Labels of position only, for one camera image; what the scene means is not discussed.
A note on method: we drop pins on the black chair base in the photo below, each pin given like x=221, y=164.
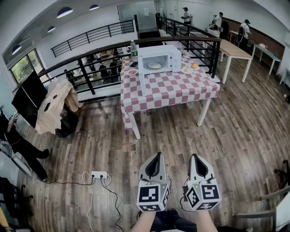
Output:
x=283, y=170

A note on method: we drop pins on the person's dark trousers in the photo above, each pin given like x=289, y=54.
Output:
x=174, y=222

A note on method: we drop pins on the grey chair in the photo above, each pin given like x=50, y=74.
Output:
x=269, y=208

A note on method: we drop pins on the small plate with greens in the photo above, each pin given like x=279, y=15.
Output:
x=183, y=65

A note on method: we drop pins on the long white table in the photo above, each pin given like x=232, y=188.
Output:
x=268, y=53

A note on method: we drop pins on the black metal railing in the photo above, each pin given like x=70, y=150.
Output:
x=86, y=74

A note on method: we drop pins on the white plate of food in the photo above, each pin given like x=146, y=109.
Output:
x=154, y=65

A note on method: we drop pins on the red white checked tablecloth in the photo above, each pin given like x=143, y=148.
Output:
x=172, y=88

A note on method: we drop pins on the black flat screen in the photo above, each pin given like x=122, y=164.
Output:
x=29, y=97

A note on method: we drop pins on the beige cloth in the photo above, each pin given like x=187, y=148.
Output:
x=52, y=106

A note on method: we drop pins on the plate with pink food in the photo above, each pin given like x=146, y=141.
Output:
x=132, y=72

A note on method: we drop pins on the person's right forearm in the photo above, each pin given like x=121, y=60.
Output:
x=205, y=220

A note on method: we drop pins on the plate with pale food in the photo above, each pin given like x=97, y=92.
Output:
x=187, y=70

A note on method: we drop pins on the clear plastic water bottle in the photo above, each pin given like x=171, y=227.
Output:
x=134, y=52

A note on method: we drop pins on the wooden top table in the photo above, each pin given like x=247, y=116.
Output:
x=235, y=51

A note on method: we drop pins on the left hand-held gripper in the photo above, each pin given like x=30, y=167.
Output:
x=149, y=196

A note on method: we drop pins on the white power strip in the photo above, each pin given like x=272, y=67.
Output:
x=99, y=174

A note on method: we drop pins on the orange fruit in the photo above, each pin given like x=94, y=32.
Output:
x=194, y=65

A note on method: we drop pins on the black office chair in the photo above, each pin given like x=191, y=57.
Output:
x=13, y=199

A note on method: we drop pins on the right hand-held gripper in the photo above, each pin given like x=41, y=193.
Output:
x=204, y=197

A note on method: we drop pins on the round ceiling lamp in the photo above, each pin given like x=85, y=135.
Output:
x=93, y=7
x=64, y=12
x=51, y=29
x=16, y=49

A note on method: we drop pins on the person's left forearm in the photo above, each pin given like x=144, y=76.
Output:
x=145, y=220

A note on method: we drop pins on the white microwave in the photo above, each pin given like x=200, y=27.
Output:
x=173, y=59

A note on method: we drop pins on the window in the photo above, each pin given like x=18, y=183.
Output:
x=25, y=65

